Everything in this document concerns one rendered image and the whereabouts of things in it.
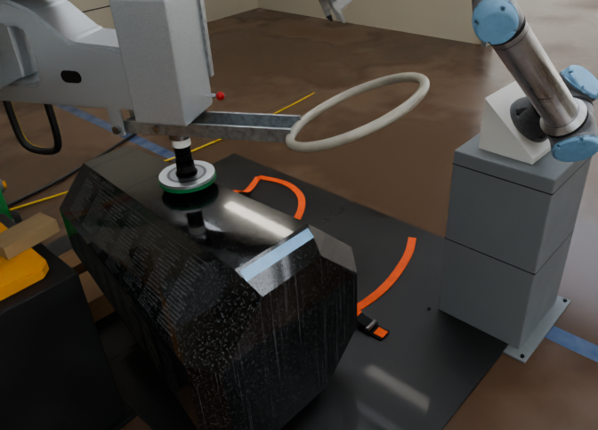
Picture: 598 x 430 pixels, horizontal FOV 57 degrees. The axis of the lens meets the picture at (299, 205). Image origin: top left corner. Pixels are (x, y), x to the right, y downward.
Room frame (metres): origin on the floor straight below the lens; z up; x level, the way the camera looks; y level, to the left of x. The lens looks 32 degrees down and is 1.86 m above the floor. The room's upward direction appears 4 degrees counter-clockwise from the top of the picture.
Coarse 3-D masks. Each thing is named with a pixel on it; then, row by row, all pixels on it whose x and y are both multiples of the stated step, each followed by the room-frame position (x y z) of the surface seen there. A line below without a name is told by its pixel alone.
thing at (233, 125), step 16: (208, 112) 1.90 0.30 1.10; (224, 112) 1.88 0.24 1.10; (240, 112) 1.86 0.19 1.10; (112, 128) 1.86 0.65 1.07; (128, 128) 1.88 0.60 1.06; (144, 128) 1.86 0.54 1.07; (160, 128) 1.84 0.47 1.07; (176, 128) 1.82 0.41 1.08; (192, 128) 1.80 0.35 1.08; (208, 128) 1.78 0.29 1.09; (224, 128) 1.76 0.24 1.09; (240, 128) 1.74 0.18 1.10; (256, 128) 1.72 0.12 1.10; (272, 128) 1.70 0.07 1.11; (288, 128) 1.68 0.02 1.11
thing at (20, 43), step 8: (8, 32) 2.03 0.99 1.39; (16, 32) 2.05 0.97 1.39; (24, 32) 2.08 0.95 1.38; (16, 40) 2.04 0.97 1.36; (24, 40) 2.07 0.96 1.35; (16, 48) 2.03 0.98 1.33; (24, 48) 2.06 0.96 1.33; (16, 56) 2.03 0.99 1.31; (24, 56) 2.05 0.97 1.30; (32, 56) 2.08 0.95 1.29; (24, 64) 2.04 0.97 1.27; (32, 64) 2.07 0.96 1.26; (24, 72) 2.04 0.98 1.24; (32, 72) 2.07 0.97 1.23
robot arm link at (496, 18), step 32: (480, 0) 1.56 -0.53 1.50; (512, 0) 1.53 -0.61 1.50; (480, 32) 1.53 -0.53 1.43; (512, 32) 1.50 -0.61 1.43; (512, 64) 1.57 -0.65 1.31; (544, 64) 1.58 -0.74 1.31; (544, 96) 1.60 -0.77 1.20; (544, 128) 1.69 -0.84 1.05; (576, 128) 1.62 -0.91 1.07; (576, 160) 1.66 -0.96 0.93
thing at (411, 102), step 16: (384, 80) 1.84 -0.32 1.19; (400, 80) 1.79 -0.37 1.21; (416, 80) 1.69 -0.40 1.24; (336, 96) 1.88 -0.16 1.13; (352, 96) 1.88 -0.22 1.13; (416, 96) 1.51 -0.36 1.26; (320, 112) 1.84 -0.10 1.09; (400, 112) 1.46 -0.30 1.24; (368, 128) 1.43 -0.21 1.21; (288, 144) 1.58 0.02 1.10; (304, 144) 1.50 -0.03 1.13; (320, 144) 1.46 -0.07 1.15; (336, 144) 1.43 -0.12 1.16
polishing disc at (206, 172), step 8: (168, 168) 1.93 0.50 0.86; (200, 168) 1.91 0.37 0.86; (208, 168) 1.91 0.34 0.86; (160, 176) 1.87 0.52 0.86; (168, 176) 1.87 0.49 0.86; (176, 176) 1.86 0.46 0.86; (200, 176) 1.85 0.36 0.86; (208, 176) 1.84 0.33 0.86; (168, 184) 1.80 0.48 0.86; (176, 184) 1.80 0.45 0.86; (184, 184) 1.79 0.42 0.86; (192, 184) 1.79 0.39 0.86; (200, 184) 1.80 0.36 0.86
